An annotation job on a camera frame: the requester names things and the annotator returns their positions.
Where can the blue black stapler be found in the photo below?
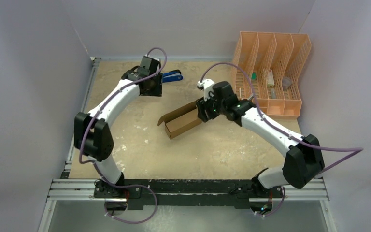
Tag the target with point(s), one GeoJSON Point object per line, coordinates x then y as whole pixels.
{"type": "Point", "coordinates": [172, 76]}

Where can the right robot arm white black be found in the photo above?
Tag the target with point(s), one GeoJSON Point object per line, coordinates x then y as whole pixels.
{"type": "Point", "coordinates": [302, 161]}

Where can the white bottle in organizer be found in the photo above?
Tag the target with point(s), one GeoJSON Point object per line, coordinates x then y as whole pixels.
{"type": "Point", "coordinates": [270, 79]}

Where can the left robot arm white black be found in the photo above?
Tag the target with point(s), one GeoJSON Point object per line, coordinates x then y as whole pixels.
{"type": "Point", "coordinates": [92, 130]}

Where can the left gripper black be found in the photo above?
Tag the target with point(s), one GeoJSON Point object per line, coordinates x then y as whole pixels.
{"type": "Point", "coordinates": [157, 91]}

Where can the orange plastic file organizer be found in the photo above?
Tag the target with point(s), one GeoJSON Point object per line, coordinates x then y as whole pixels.
{"type": "Point", "coordinates": [269, 67]}

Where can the grey round item in organizer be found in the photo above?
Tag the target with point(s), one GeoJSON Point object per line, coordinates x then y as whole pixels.
{"type": "Point", "coordinates": [286, 83]}

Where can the brown cardboard box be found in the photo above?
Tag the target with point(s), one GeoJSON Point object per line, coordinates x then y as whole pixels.
{"type": "Point", "coordinates": [180, 120]}

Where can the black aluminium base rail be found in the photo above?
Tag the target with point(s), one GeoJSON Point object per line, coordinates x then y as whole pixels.
{"type": "Point", "coordinates": [239, 194]}

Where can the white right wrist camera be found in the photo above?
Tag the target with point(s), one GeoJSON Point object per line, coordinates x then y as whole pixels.
{"type": "Point", "coordinates": [207, 86]}

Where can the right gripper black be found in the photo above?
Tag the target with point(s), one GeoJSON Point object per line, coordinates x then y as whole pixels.
{"type": "Point", "coordinates": [203, 109]}

